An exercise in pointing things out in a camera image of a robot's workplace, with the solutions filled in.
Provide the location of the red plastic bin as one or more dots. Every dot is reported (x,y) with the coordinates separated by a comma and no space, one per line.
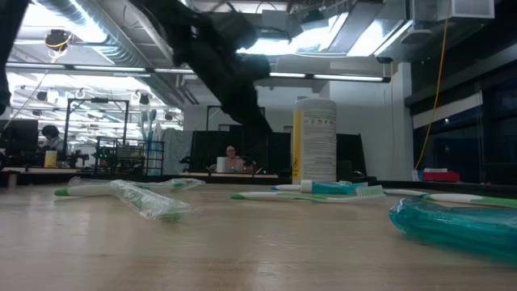
(442,176)

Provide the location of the black table edge strip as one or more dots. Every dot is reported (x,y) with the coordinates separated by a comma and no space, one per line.
(226,180)

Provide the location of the grey ceiling box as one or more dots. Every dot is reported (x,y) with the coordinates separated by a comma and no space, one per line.
(276,22)

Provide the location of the black metal rig frame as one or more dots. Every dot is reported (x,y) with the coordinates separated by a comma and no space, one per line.
(208,117)
(97,100)

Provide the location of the long linear light fixture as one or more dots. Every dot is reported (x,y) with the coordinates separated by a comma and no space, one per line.
(347,77)

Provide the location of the black panel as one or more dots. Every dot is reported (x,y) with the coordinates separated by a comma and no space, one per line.
(349,157)

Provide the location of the yellow container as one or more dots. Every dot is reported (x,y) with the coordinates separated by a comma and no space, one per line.
(50,159)

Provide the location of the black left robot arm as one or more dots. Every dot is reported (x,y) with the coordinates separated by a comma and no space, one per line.
(177,28)

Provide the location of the black monitor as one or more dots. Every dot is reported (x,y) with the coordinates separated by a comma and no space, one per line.
(20,137)

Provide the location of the black partition screen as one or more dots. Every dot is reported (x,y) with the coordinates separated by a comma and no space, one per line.
(202,149)

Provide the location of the white ceiling vent unit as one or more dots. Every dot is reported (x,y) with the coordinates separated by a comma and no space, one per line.
(468,8)

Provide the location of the green white toothbrush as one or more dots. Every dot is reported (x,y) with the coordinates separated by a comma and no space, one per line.
(282,196)
(89,190)
(456,198)

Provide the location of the person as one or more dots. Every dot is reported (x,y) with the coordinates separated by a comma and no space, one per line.
(51,133)
(231,159)

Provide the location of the grey cloth cover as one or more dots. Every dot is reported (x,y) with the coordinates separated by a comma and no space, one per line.
(173,149)

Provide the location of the black security camera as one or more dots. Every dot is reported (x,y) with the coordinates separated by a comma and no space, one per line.
(383,60)

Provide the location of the white wipes canister yellow label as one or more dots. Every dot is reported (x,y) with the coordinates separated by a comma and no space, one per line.
(319,141)

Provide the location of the white paper towel roll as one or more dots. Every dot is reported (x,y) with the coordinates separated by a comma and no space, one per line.
(220,165)

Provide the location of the teal wrapped toothbrush case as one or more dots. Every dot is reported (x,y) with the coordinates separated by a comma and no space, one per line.
(456,230)

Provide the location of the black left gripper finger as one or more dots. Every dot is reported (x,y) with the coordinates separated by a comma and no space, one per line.
(246,115)

